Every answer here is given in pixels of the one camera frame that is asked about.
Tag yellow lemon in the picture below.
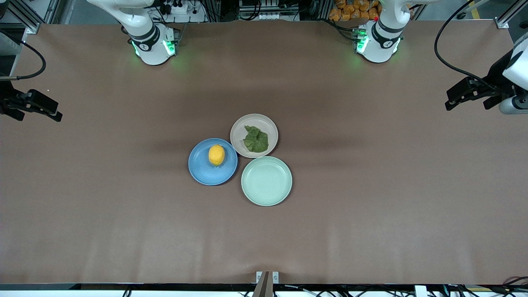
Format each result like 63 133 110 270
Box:
208 144 226 167

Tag green lettuce leaf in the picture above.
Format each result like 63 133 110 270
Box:
243 125 269 153

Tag orange packaged goods pile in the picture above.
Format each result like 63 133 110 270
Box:
329 0 382 22

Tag white power strip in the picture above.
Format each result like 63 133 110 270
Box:
163 1 189 15

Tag blue plate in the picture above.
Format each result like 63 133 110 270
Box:
188 138 238 186

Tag beige plate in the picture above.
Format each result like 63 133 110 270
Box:
230 113 279 158

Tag pale green plate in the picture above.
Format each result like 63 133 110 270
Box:
241 156 292 206

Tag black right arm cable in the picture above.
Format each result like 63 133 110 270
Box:
16 41 47 80

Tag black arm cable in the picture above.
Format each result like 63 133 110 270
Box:
16 41 47 80
434 0 502 91

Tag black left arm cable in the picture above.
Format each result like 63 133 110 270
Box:
434 0 502 91

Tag aluminium frame profile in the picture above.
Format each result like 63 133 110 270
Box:
495 0 528 30
0 0 40 34

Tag brown camera post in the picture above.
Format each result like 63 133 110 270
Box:
252 271 273 297

